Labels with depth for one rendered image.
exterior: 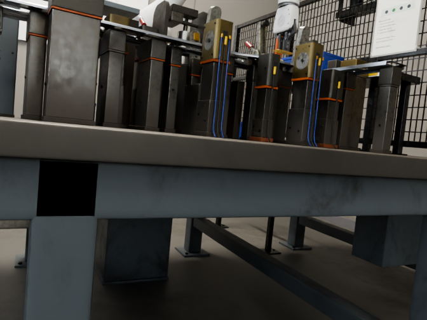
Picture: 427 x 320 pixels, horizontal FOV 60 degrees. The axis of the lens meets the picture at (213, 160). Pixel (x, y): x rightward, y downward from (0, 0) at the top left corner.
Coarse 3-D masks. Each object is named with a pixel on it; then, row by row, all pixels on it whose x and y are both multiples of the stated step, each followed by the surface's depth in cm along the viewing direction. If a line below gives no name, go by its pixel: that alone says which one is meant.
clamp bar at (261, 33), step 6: (258, 24) 160; (264, 24) 158; (258, 30) 160; (264, 30) 161; (258, 36) 160; (264, 36) 161; (258, 42) 160; (264, 42) 160; (258, 48) 160; (264, 48) 160
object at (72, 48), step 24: (48, 0) 92; (72, 0) 88; (96, 0) 91; (48, 24) 93; (72, 24) 89; (96, 24) 92; (48, 48) 90; (72, 48) 90; (96, 48) 93; (48, 72) 88; (72, 72) 90; (96, 72) 93; (48, 96) 88; (72, 96) 91; (48, 120) 88; (72, 120) 91
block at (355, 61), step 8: (344, 64) 151; (352, 64) 147; (360, 80) 148; (360, 88) 149; (360, 96) 149; (352, 104) 148; (360, 104) 150; (352, 112) 148; (360, 112) 151; (352, 120) 149; (360, 120) 151; (352, 128) 149; (352, 136) 150; (352, 144) 150
